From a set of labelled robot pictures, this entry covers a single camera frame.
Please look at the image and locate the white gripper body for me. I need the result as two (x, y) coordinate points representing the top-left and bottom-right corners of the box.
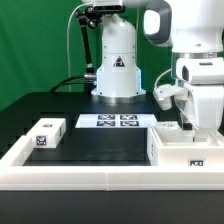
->
(175, 57), (224, 130)

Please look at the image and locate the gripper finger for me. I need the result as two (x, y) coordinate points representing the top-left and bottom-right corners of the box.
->
(181, 114), (192, 130)
(194, 129), (209, 142)

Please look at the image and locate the white cabinet door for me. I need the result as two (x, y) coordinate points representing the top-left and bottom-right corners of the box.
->
(156, 121), (181, 130)

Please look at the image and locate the white cabinet body box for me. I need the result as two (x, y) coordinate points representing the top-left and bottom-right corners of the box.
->
(147, 127), (224, 167)

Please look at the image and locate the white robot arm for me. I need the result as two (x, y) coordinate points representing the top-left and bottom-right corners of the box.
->
(82, 0), (224, 132)

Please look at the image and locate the white flat top panel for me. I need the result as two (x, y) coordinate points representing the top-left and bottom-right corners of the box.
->
(75, 114), (157, 128)

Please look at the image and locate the small white block with tag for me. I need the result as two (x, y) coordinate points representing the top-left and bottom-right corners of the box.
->
(27, 118), (66, 148)

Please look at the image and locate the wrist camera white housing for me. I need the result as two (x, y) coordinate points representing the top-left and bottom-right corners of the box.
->
(153, 84), (178, 110)

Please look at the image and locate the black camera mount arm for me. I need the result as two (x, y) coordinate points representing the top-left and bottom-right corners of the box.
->
(75, 4), (125, 95)

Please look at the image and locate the black cable bundle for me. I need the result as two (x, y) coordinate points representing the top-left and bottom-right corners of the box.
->
(49, 75), (98, 94)

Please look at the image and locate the white cable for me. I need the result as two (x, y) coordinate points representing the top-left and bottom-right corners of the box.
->
(66, 3), (88, 94)

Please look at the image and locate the white U-shaped boundary frame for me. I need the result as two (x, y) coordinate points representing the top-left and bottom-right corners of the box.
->
(0, 128), (224, 191)

